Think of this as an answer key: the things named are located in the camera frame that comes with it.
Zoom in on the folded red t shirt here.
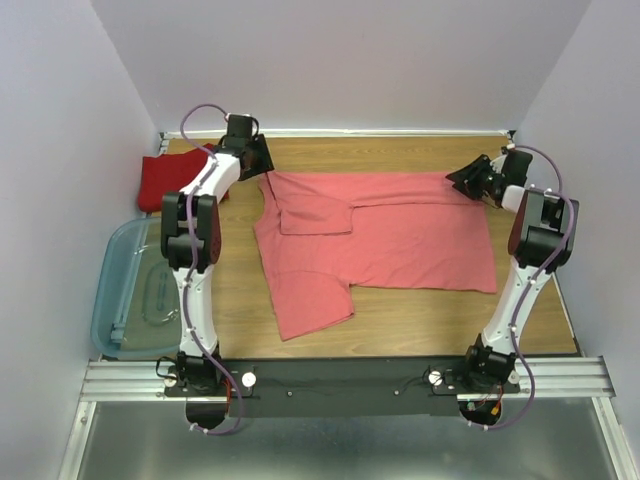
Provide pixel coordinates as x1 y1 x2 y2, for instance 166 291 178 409
137 149 208 214

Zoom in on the clear blue plastic bin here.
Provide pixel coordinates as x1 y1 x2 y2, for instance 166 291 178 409
91 217 181 360

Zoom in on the pink t shirt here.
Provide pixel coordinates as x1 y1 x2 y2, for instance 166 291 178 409
254 172 497 341

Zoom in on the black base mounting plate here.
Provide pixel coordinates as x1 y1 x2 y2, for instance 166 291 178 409
156 354 520 429

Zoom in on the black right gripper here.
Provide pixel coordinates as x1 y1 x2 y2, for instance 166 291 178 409
444 154 502 201

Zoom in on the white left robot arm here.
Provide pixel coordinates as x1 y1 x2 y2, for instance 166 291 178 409
161 114 274 396

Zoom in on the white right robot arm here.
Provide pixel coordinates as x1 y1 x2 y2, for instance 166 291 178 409
446 144 580 392

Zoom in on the aluminium frame rail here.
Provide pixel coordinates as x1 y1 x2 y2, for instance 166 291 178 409
60 356 636 479

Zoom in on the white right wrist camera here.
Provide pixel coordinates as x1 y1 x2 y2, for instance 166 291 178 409
491 143 515 172

